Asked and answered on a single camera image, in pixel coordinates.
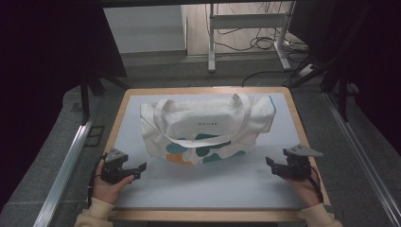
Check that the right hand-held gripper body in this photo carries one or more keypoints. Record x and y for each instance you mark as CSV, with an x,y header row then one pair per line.
x,y
295,164

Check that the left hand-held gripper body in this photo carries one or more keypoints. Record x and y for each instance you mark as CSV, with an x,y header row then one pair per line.
x,y
114,166

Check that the white printed canvas tote bag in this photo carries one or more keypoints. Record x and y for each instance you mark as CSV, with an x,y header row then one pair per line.
x,y
220,118

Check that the person's left hand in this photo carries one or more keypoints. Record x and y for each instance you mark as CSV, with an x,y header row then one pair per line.
x,y
108,188

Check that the person's right hand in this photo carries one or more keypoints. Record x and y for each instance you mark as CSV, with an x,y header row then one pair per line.
x,y
305,189

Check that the white board with wooden edge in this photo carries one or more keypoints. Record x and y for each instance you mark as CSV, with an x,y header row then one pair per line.
x,y
208,186

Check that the black metal stand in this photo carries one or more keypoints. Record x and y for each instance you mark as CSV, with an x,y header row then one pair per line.
x,y
334,78
90,91

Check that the white power strip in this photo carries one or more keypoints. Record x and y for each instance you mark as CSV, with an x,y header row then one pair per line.
x,y
306,70

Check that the aluminium rail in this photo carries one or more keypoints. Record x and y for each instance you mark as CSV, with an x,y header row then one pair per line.
x,y
362,157
64,171

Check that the white metal desk frame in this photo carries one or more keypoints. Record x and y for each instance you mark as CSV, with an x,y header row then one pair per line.
x,y
249,22

